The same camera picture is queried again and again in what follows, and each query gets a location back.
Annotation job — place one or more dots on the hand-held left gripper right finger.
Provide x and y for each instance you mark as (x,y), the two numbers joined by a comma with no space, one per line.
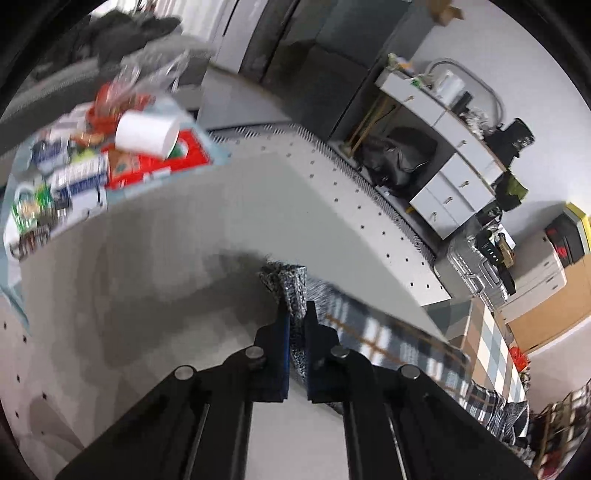
(318,364)

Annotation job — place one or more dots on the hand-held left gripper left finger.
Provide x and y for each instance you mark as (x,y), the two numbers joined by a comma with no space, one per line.
(284,360)

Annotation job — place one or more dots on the dark clothes pile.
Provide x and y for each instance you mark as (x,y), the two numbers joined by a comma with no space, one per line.
(115,32)

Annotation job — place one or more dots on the plain grey cloth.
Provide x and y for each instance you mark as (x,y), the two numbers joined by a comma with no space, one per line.
(207,207)

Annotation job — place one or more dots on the brown blue checkered tablecloth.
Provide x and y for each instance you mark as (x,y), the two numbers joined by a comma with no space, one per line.
(489,341)

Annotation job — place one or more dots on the white dotted sheet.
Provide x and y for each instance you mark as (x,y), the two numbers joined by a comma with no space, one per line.
(369,198)

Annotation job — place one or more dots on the silver suitcase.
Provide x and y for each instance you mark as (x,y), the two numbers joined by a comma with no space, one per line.
(471,267)

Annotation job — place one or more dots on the red plastic bag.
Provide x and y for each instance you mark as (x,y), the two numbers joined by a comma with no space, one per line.
(519,357)

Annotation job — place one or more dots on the white drawer cabinet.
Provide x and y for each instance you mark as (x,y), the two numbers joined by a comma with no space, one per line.
(443,194)

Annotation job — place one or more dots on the white tall suitcase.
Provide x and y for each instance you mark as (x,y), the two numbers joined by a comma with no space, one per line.
(535,272)

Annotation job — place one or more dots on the wooden door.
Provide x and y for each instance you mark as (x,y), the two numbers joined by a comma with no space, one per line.
(549,309)

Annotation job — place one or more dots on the wooden shoe rack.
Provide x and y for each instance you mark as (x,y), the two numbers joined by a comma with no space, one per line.
(563,429)

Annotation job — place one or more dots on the green wrapped bouquet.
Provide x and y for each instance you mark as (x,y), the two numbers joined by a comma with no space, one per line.
(512,187)

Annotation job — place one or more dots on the white paper roll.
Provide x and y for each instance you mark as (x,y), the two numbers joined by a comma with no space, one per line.
(147,131)

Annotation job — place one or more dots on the black red shoe box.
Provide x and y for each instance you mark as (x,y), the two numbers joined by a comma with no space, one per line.
(561,242)

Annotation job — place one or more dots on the pile of snack packets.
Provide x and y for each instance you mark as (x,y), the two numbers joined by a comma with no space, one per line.
(78,180)

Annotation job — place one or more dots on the black paper bag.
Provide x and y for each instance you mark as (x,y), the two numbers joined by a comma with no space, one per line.
(515,138)

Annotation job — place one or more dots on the yellow shoe box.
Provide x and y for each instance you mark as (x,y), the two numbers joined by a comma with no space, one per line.
(579,214)

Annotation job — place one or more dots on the white kettle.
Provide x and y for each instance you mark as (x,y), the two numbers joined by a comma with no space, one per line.
(448,83)

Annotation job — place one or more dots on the dark grey wardrobe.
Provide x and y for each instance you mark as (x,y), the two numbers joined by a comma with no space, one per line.
(300,46)

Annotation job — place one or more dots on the clear plastic bag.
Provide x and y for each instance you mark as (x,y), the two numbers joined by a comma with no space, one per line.
(152,64)

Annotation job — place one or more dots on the arched mirror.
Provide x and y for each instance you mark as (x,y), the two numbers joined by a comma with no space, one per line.
(489,87)

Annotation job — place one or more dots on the cardboard box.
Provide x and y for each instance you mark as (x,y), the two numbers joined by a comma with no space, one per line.
(445,11)

